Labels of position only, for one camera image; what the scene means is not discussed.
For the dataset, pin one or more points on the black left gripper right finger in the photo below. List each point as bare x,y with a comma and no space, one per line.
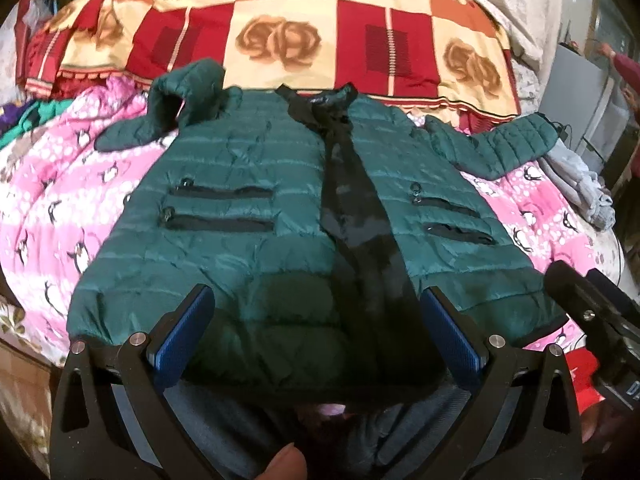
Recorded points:
521,418

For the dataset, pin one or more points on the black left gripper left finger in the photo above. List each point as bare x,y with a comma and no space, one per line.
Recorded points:
110,417

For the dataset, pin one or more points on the dark green puffer jacket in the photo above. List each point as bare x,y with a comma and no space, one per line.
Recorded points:
316,222

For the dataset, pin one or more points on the green purple clothes pile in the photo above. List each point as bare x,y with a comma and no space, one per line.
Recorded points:
16,119

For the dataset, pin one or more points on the operator left hand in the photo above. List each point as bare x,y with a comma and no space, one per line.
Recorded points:
288,464

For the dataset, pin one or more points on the grey folded garment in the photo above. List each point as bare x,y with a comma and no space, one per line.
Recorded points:
580,186

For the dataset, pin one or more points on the white cabinet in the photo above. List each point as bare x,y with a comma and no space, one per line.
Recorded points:
586,98

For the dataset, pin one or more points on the pink penguin quilt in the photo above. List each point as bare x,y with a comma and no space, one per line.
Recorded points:
60,199

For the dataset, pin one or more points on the red cream rose blanket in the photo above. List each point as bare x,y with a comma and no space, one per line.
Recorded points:
444,57

